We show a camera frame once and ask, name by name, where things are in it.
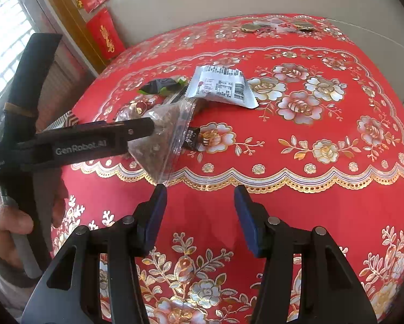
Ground black green snack packet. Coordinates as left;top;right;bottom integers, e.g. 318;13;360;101
136;77;191;96

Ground dark brown coffee stick packet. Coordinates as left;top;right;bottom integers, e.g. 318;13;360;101
181;126;221;152

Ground striped cardboard box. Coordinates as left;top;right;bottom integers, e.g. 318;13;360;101
41;111;79;132

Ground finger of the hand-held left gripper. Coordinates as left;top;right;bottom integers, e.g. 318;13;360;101
68;117;156;144

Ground metal door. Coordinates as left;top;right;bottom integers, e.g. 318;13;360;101
36;40;98;132

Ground red gold wall poster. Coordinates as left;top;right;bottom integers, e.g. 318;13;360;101
86;8;126;59

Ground red floral tablecloth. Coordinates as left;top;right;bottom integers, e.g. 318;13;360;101
50;13;404;324

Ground wooden door frame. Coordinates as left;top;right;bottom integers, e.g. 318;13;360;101
36;0;111;71

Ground person's left forearm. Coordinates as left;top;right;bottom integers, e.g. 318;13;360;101
0;253;37;314

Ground person's left hand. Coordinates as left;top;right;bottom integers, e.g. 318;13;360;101
0;203;34;268

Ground clear bag of walnuts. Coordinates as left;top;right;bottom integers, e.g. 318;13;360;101
116;94;196;187

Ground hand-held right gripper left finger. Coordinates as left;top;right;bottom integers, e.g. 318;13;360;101
21;183;169;324

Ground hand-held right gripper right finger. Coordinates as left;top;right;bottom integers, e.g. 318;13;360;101
233;184;384;324

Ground pile of gold coins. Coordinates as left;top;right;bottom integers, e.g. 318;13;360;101
240;19;315;35

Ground white snack packet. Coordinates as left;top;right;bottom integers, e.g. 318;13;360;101
185;65;259;109

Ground window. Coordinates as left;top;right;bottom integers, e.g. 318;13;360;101
0;0;37;115

